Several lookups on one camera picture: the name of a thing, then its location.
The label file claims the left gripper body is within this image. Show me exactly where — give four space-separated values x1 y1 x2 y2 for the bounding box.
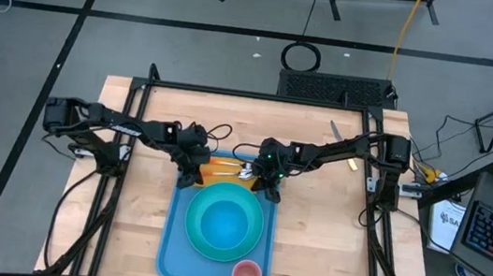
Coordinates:
166 120 216 194

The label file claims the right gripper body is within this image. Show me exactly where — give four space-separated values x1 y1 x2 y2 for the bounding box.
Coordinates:
248 135 304 207

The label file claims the fork with orange handle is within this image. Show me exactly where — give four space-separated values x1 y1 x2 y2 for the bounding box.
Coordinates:
211 155 257 174

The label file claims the orange napkin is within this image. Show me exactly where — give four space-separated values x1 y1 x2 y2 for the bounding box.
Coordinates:
196 154 259 196

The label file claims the knife with pale yellow handle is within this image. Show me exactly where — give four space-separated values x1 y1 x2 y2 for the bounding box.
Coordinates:
323 118 365 173

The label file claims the teal plate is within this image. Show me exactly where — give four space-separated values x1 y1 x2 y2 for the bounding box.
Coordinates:
179 176 269 269

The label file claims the blue-teal bowl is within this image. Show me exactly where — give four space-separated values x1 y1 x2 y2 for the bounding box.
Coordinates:
196 196 253 254

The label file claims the blue plastic tray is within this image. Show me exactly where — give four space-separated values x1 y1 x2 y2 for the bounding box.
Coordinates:
152 143 285 276

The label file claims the black perforated computer case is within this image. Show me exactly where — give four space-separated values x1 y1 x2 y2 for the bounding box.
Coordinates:
275 65 400 113

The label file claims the yellow connector bundle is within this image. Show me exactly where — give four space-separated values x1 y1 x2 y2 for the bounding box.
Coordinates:
413 161 450 187

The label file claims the white printed box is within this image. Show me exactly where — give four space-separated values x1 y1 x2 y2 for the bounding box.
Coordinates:
425 196 470 256

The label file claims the black metal frame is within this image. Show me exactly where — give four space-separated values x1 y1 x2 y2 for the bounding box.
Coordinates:
34 51 459 276

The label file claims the coiled black cable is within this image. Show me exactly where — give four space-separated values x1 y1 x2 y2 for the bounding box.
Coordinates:
278 38 324 76

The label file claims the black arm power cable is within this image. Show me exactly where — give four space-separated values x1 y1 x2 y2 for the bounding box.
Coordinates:
40 164 101 275

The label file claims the yellow hanging cable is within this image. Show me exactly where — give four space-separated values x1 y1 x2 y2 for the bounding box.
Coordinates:
384 0 428 84

